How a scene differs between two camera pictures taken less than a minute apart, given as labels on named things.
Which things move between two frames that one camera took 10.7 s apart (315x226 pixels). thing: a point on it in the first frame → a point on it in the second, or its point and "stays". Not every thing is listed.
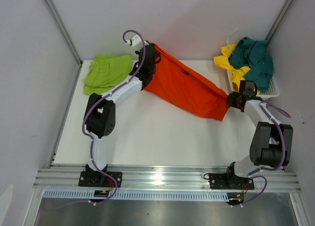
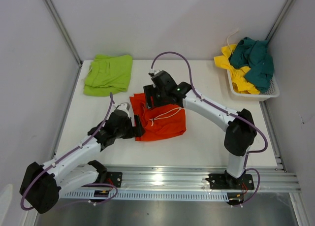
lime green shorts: (105, 71) stays
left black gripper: (155, 52) → (131, 133)
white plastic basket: (273, 90) stays
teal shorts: (255, 54) stays
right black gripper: (232, 97) → (149, 91)
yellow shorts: (237, 74) stays
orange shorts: (175, 81) → (158, 122)
